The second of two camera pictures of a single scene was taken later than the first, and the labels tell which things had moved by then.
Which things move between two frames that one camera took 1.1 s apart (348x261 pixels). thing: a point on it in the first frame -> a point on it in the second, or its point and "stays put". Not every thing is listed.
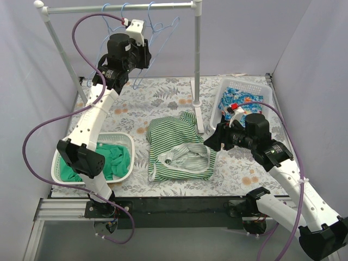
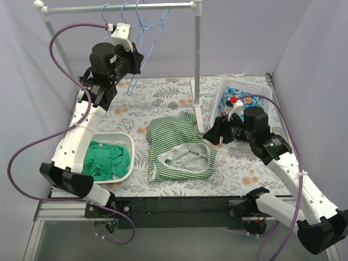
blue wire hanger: (161, 48) -> (149, 36)
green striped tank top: (177, 150) stays put
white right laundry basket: (242, 85) stays put
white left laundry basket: (125, 140) stays put
